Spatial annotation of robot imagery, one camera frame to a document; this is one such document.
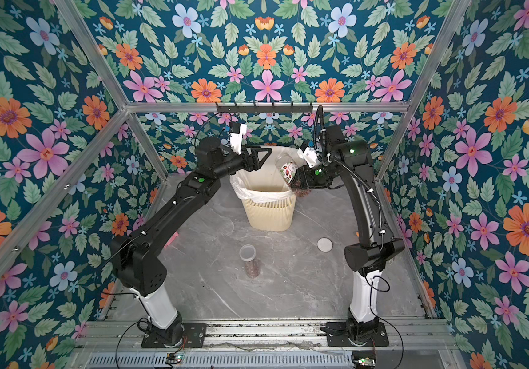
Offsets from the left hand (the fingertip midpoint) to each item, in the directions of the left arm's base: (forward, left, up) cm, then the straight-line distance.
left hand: (268, 147), depth 72 cm
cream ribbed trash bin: (-5, -1, -32) cm, 33 cm away
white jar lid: (-16, -21, -40) cm, 47 cm away
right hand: (-8, -11, -8) cm, 16 cm away
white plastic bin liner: (+11, +3, -29) cm, 31 cm away
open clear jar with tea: (-25, +8, -32) cm, 42 cm away
